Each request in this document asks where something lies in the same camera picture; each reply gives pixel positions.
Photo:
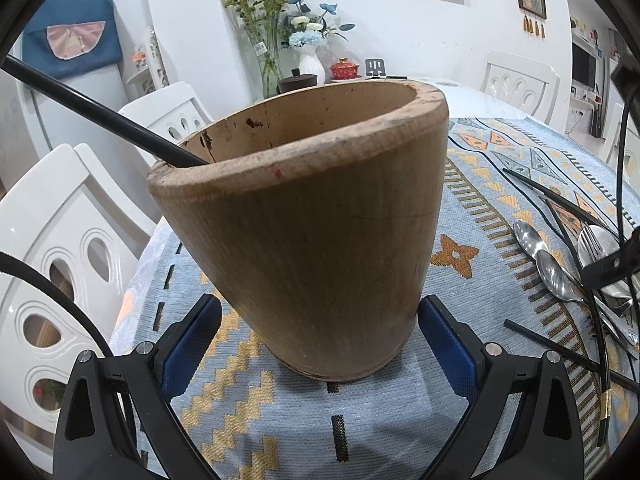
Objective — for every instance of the small white shelf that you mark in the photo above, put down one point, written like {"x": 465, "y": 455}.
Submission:
{"x": 150, "y": 65}

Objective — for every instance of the metal fork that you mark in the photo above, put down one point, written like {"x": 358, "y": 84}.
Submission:
{"x": 592, "y": 240}

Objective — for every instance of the bamboo utensil holder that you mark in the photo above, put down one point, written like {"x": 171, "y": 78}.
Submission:
{"x": 300, "y": 235}

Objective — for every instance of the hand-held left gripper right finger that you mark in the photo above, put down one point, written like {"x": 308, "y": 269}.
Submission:
{"x": 450, "y": 350}

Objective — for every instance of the red lidded tea bowl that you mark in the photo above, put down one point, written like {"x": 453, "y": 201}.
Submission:
{"x": 344, "y": 70}

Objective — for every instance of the white vase with blue flowers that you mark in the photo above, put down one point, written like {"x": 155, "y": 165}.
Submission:
{"x": 310, "y": 67}

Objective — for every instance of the blue cloth cover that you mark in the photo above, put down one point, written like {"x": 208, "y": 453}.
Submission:
{"x": 35, "y": 55}

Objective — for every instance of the patterned blue tablecloth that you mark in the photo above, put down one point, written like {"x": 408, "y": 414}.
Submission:
{"x": 475, "y": 220}

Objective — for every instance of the white appliance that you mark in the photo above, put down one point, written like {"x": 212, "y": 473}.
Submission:
{"x": 60, "y": 125}

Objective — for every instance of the black phone stand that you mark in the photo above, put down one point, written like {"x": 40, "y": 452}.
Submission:
{"x": 375, "y": 67}

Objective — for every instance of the television screen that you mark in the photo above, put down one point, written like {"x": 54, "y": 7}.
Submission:
{"x": 584, "y": 67}

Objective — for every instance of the glass vase with dried flowers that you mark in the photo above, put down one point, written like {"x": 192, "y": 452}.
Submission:
{"x": 267, "y": 67}

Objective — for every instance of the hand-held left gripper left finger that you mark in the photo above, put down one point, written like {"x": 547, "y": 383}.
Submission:
{"x": 192, "y": 345}

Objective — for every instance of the dark brown tea jar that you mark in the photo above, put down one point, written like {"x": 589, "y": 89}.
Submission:
{"x": 297, "y": 82}

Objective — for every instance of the yellow hanging tassels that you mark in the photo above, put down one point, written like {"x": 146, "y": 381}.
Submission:
{"x": 534, "y": 26}

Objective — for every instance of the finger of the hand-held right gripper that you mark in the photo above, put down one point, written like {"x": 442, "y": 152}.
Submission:
{"x": 615, "y": 265}

